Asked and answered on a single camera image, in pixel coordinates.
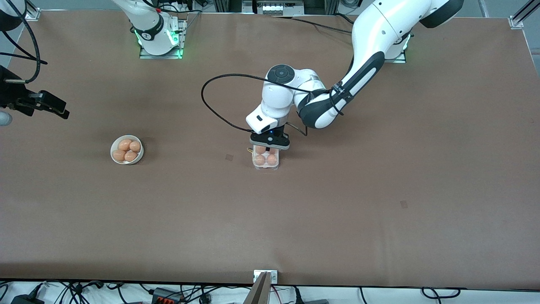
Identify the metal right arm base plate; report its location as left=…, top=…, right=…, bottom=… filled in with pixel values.
left=139, top=19, right=184, bottom=60

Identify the white round bowl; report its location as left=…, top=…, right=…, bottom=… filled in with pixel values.
left=111, top=135, right=144, bottom=165

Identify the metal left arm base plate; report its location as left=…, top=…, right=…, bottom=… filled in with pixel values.
left=385, top=36, right=406, bottom=64

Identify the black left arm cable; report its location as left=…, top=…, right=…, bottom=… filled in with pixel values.
left=201, top=74, right=308, bottom=137

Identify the clear plastic egg box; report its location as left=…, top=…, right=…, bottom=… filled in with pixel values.
left=252, top=146, right=280, bottom=171

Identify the white power strip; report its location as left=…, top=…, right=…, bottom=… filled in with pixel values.
left=256, top=1, right=292, bottom=16

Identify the black orange power strip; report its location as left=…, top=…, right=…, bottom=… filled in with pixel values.
left=152, top=288, right=185, bottom=304

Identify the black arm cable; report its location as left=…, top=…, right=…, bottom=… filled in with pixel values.
left=201, top=74, right=308, bottom=137
left=0, top=0, right=48, bottom=84

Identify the aluminium frame profile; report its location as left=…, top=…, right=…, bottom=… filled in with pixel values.
left=508, top=0, right=540, bottom=28
left=24, top=0, right=41, bottom=21

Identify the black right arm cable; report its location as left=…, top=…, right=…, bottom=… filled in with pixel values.
left=0, top=0, right=48, bottom=84

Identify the grey camera support beam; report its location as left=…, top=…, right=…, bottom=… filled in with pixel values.
left=244, top=272, right=270, bottom=304

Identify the long black cable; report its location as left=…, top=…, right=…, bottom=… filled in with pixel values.
left=270, top=15, right=354, bottom=35

